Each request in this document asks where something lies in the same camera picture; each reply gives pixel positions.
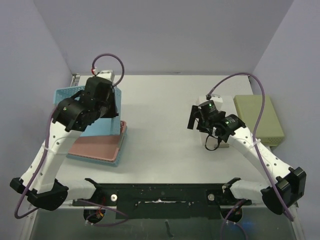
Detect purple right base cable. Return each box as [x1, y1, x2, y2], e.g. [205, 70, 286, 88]
[220, 199, 250, 240]

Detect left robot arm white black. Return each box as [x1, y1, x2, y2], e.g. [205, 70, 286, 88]
[9, 75, 119, 211]

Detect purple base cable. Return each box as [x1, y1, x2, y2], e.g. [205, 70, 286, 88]
[77, 198, 130, 228]
[220, 199, 250, 240]

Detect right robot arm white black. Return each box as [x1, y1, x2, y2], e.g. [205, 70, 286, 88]
[187, 100, 307, 215]

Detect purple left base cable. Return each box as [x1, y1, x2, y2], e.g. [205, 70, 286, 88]
[77, 198, 130, 228]

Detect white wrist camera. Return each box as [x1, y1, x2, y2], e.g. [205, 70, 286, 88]
[205, 93, 221, 101]
[96, 70, 115, 82]

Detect pink plastic basket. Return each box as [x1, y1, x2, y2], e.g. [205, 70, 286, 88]
[68, 120, 126, 162]

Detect white perforated plastic basket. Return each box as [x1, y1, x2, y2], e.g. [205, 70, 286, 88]
[196, 95, 237, 150]

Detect blue bottom plastic basket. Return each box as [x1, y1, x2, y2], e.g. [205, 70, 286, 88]
[66, 123, 128, 168]

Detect green perforated plastic basket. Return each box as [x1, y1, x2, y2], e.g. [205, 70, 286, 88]
[232, 94, 286, 147]

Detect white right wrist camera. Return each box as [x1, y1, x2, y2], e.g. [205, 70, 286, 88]
[205, 93, 221, 101]

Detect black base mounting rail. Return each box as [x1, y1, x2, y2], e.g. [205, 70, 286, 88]
[72, 183, 238, 220]

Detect blue plastic basket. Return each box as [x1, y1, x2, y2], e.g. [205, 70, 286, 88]
[53, 85, 122, 137]
[66, 123, 128, 168]

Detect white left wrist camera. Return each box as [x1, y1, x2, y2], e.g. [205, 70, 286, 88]
[96, 70, 115, 82]

